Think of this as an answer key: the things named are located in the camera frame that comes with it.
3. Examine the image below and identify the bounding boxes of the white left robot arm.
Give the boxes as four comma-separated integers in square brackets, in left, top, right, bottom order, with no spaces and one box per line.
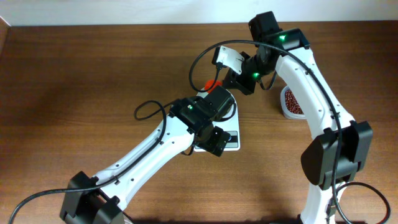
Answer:
[60,86,236,224]

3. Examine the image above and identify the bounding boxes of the red measuring scoop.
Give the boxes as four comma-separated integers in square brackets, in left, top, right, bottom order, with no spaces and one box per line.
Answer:
[203,80,222,93]

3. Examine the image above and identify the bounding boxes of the red adzuki beans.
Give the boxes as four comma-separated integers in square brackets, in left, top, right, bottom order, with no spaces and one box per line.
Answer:
[284,89,303,114]

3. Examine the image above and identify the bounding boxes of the white bowl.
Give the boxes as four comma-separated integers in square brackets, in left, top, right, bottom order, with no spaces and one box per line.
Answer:
[197,85,236,108]

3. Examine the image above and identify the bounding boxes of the white digital kitchen scale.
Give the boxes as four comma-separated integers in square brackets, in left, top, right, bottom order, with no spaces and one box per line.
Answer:
[213,103,241,151]

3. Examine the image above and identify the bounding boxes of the clear plastic container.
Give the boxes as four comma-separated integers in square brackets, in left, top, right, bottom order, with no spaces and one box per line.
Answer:
[280,86,306,119]

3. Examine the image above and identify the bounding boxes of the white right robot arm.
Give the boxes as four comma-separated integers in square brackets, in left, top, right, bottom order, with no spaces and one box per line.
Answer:
[213,12,373,223]

